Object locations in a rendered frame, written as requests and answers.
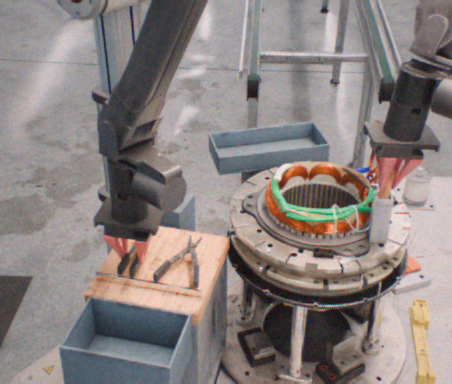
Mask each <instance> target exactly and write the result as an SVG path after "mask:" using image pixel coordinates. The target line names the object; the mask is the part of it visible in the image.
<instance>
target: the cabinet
mask: <svg viewBox="0 0 452 384"><path fill-rule="evenodd" d="M226 334H227V255H226V257H225V259H224V262H223V265H222V266H221V271H220V273H219V275H218V279H217V280H216V283H215V284H214V289H213V290H212V293H211V297H210V298H209V300H208V304H207V306H206V308H205V311H204V314H203V316H202V318H201V322H200V324H199V325H192V340H193V353H192V356H191V357H190V362H189V363H188V366H187V368H186V372H185V374H184V376H183V378H182V382H181V384H216V383H217V378H218V375H219V373H220V371H221V366H222V363H221V357H222V355H223V352H224V347H225V345H226Z"/></svg>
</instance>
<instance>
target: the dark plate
mask: <svg viewBox="0 0 452 384"><path fill-rule="evenodd" d="M292 312H293V306H290V305H284V302H282V303H281V304H278V305H276V306H275V307H274V308H272V309H271V311H269V312H268V314H267V315H266V317H265V320H264V323H263V330H264V332H265V333H267V335H268V337H269V340H271V342H272V345H273V348H275V349H276V351H278V352H279V353H281V354H283V355H284V356H286V357H289V358H290V340H291V330H292ZM349 329H350V326H349V324H348V322H347V321H346V320H345V318H344V317H343V316H342V314H340V313H339V312H338V310H335V309H333V310H325V311H317V310H309V309H307V316H306V332H305V339H304V355H303V361H304V362H317V363H320V362H322V361H323V360H325V358H326V346H327V340H330V339H331V338H332V337H334V336H338V335H339V334H340V333H343V332H344V331H346V330H349Z"/></svg>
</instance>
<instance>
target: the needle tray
mask: <svg viewBox="0 0 452 384"><path fill-rule="evenodd" d="M330 145H331V144H329V143H328V140H327V139H326V138H325V137H324V135H323V134H322V133H321V130H319V128H318V126H317V125H316V124H315V123H314V121H312V122H305V123H298V124H284V125H277V126H270V127H264V128H250V129H243V130H236V131H229V132H215V133H208V148H209V149H208V150H209V152H210V154H211V158H212V159H213V161H214V163H215V167H216V168H217V171H218V174H219V175H223V174H236V173H241V184H244V182H245V181H247V180H248V179H250V177H254V175H256V174H259V173H261V172H263V171H269V169H271V168H279V167H281V166H283V164H292V163H295V162H301V161H310V162H328V160H329V153H330Z"/></svg>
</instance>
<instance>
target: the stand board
mask: <svg viewBox="0 0 452 384"><path fill-rule="evenodd" d="M190 235H191V236H192V243H196V242H197V241H198V239H200V238H201V237H202V241H201V242H200V243H199V244H198V246H197V248H195V253H198V266H199V286H198V290H202V298H199V297H191V296H187V295H182V294H174V293H169V292H165V291H157V290H152V289H149V287H148V288H140V287H135V286H131V285H123V284H118V283H114V282H105V281H101V280H97V279H96V276H95V277H94V279H93V281H92V283H90V286H89V287H88V289H87V290H86V293H85V294H84V298H85V303H86V301H87V300H88V299H89V297H90V296H92V297H101V298H104V299H108V300H117V301H121V302H129V303H133V304H138V305H147V306H150V307H154V308H163V309H167V310H171V311H179V312H184V313H187V314H192V325H199V324H200V322H201V318H202V316H203V314H204V311H205V308H206V306H207V304H208V300H209V298H210V297H211V293H212V290H213V289H214V284H215V283H216V280H217V279H218V275H219V273H220V271H221V266H222V265H223V262H224V259H225V257H226V255H227V253H228V249H229V243H230V238H229V237H226V236H216V235H211V234H207V233H198V232H192V231H188V230H179V229H174V228H169V227H164V226H159V231H158V233H157V234H156V235H155V236H152V239H151V240H150V243H149V246H148V255H146V258H145V262H144V263H143V264H142V265H141V266H140V267H139V269H138V270H137V273H136V274H135V275H134V277H130V275H129V268H130V267H131V264H132V263H133V261H134V259H135V257H136V256H137V254H138V253H135V254H134V255H133V256H132V257H131V261H130V262H129V264H128V265H127V267H126V269H125V271H124V272H123V274H122V275H120V276H125V277H129V278H138V279H142V280H147V281H148V282H149V280H151V281H154V278H153V273H155V270H157V269H158V267H160V266H161V265H162V263H164V262H165V260H170V259H171V258H172V257H173V256H175V255H176V254H177V253H179V252H180V251H182V249H185V247H186V246H188V239H189V236H190ZM120 261H121V259H120V257H119V255H118V254H117V252H116V251H114V249H112V251H110V254H109V255H108V257H107V258H106V261H104V263H103V265H102V267H101V268H100V269H99V271H98V272H103V273H107V274H112V275H118V274H117V266H118V265H119V264H120ZM158 282H159V283H168V284H172V285H177V286H181V287H190V288H194V266H193V263H190V262H185V261H182V260H181V261H180V262H178V261H177V262H175V263H174V264H172V266H171V268H170V269H169V270H168V271H167V273H165V275H164V276H163V277H161V279H160V280H158ZM194 289H195V288H194Z"/></svg>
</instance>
